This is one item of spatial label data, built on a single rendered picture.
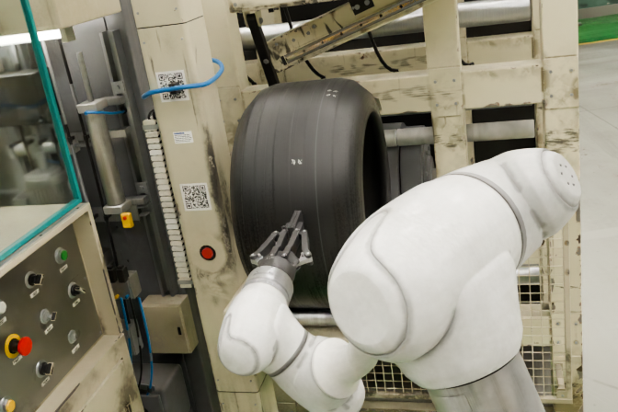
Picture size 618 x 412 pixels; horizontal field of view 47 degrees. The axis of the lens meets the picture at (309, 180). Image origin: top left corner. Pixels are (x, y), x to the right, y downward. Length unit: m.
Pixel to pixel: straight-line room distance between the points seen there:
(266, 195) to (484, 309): 0.95
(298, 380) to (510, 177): 0.60
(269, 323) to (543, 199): 0.58
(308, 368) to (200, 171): 0.74
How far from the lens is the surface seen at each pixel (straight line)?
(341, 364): 1.19
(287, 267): 1.33
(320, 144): 1.54
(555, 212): 0.78
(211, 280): 1.93
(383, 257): 0.63
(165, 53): 1.75
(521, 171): 0.77
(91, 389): 1.85
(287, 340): 1.22
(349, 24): 2.01
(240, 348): 1.17
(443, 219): 0.67
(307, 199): 1.53
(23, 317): 1.70
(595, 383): 3.09
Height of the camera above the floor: 1.82
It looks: 19 degrees down
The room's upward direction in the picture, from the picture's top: 9 degrees counter-clockwise
